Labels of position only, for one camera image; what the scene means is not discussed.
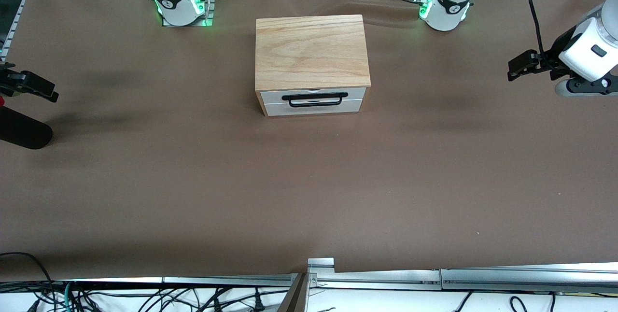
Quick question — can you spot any black metal drawer handle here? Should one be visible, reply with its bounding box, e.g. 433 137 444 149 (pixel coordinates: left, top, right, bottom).
281 91 349 109

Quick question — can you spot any wooden drawer with white front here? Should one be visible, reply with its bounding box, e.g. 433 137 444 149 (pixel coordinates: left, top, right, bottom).
260 87 367 105

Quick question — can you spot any light wooden drawer cabinet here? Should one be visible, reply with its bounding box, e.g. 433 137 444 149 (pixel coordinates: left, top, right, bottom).
254 14 372 117

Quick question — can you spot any black cylindrical vase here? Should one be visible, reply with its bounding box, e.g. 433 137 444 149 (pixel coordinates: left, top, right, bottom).
0 106 53 150

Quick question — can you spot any brown table cloth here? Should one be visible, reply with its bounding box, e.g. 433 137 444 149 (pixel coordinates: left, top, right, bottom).
0 0 618 284

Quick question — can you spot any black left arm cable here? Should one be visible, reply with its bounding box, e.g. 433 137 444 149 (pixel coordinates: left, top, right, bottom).
527 0 547 59

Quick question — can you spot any perforated aluminium side rail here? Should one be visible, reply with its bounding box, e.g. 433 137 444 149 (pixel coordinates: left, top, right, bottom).
0 0 47 59

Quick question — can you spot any black looping floor cable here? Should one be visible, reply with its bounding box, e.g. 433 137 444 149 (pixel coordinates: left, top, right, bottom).
0 252 57 312

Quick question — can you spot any teal cable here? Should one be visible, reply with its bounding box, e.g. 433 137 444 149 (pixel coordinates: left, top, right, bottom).
60 281 74 312

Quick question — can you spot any long aluminium edge rail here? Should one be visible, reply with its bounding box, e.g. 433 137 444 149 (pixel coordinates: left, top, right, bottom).
441 262 618 294

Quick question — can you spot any tangled black cable bundle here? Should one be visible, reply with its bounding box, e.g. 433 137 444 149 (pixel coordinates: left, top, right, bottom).
29 285 290 312

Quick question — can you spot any thin black cable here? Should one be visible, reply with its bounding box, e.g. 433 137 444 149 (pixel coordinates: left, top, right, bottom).
453 292 473 312

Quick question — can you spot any short aluminium edge rail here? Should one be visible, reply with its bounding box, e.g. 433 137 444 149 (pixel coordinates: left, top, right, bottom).
311 268 443 290

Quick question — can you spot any thin aluminium edge rail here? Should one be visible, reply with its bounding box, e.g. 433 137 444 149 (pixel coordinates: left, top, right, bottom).
163 273 301 288

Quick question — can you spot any brown angled post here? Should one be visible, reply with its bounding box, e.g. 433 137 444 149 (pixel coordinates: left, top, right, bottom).
277 273 310 312

